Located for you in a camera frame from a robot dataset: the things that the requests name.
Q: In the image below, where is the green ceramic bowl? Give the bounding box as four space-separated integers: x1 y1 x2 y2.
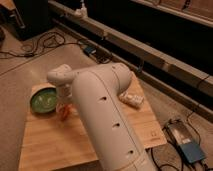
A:
30 87 57 114

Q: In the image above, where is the long metal rail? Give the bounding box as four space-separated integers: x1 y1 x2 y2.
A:
48 0 213 86

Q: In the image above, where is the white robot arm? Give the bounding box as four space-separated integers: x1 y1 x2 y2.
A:
47 63 156 171

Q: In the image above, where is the small blue floor device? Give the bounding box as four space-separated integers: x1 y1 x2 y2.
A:
83 46 96 55

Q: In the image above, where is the white crumpled object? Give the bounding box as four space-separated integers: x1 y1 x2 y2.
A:
118 91 144 109

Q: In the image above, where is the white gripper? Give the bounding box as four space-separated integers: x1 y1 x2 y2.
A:
56 84 72 104

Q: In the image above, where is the blue power box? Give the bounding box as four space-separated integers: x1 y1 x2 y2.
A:
178 141 206 164

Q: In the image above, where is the white bottle on ledge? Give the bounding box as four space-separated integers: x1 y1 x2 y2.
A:
74 0 88 18

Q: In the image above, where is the wooden board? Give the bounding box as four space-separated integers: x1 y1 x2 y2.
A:
18 70 168 171

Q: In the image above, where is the black floor cable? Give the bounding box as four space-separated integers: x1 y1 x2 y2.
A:
0 31 84 60

